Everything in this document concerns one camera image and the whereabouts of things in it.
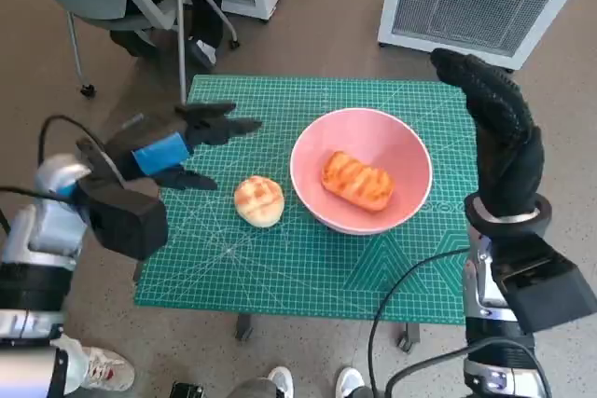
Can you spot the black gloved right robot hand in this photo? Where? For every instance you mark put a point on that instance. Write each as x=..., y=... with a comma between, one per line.
x=508, y=146

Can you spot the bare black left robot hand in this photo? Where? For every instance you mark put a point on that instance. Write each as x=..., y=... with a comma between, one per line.
x=158, y=153

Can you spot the round toy bread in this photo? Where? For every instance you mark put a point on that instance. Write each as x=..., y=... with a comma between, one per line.
x=259, y=202

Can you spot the long striped toy bread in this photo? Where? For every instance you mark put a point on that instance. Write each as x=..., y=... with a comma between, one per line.
x=354, y=181

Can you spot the pink bowl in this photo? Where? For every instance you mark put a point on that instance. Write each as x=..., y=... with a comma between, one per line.
x=326, y=146

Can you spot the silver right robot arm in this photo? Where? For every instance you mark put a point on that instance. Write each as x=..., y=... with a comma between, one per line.
x=480, y=286

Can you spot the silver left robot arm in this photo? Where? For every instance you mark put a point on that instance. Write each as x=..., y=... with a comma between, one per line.
x=51, y=230

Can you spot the green cutting mat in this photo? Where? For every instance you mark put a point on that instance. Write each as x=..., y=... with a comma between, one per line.
x=280, y=277

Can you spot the table leg with caster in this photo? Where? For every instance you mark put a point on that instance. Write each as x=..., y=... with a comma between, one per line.
x=243, y=328
x=408, y=337

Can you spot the person in light trousers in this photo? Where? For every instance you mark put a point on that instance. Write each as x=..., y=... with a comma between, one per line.
x=107, y=367

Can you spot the white shoe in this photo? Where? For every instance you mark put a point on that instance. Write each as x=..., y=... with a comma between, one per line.
x=350, y=379
x=281, y=379

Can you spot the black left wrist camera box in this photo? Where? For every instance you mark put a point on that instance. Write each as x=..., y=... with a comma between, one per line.
x=126, y=221

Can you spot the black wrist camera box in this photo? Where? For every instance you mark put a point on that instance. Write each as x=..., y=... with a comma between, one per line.
x=541, y=286
x=126, y=221

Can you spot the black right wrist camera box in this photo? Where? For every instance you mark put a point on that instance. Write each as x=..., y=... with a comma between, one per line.
x=541, y=286

